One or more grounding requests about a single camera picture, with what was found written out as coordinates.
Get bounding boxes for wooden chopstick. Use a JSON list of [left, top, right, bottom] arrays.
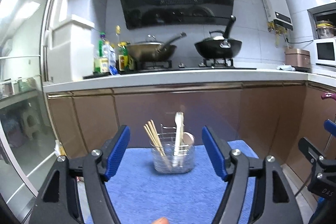
[[143, 120, 166, 159], [143, 124, 171, 170], [149, 120, 165, 156]]

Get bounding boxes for white plastic spork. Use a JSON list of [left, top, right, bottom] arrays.
[[174, 111, 184, 156]]

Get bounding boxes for brown lower cabinets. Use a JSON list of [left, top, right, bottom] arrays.
[[47, 81, 335, 180]]

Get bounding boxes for plastic bag on floor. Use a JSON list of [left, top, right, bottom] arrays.
[[54, 140, 67, 157]]

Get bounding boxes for glass sliding door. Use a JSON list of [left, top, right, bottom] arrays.
[[1, 0, 56, 218]]

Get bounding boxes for pink rice cooker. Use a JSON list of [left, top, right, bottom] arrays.
[[285, 48, 311, 72]]

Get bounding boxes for white microwave oven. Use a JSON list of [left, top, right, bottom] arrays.
[[314, 38, 336, 67]]

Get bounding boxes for blue terry towel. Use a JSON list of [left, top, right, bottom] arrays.
[[85, 139, 259, 224]]

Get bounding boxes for plastic stool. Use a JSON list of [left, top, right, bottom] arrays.
[[21, 110, 42, 139]]

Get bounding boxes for glass jar on shelf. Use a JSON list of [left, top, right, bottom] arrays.
[[316, 20, 335, 39]]

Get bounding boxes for white gas water heater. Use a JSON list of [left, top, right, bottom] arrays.
[[262, 0, 293, 31]]

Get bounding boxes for black gas stove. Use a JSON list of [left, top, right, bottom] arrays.
[[120, 59, 256, 75]]

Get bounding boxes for black wok with lid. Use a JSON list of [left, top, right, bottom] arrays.
[[194, 15, 242, 60]]

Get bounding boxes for black tray on counter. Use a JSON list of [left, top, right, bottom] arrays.
[[83, 73, 112, 80]]

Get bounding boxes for dark sauce bottle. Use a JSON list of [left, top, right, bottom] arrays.
[[120, 42, 134, 72]]

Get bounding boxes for white blue bottle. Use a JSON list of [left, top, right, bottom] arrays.
[[102, 41, 118, 75]]

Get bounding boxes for bronze wok with lid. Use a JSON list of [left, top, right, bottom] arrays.
[[126, 32, 187, 62]]

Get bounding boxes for tall yellow cap oil bottle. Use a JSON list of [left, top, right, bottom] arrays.
[[115, 25, 124, 72]]

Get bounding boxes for magenta hook handle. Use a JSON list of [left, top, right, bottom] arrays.
[[321, 93, 336, 101]]

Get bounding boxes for clear utensil holder wire rack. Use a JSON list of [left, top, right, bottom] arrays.
[[150, 124, 195, 174]]

